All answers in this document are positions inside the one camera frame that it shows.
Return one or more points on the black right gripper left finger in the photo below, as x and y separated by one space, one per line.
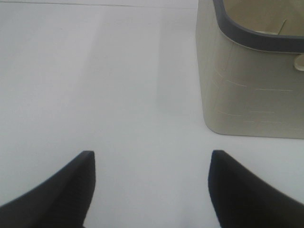
62 201

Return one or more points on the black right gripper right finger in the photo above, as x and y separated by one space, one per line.
243 200

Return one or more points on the beige fabric storage bin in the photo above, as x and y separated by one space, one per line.
251 66

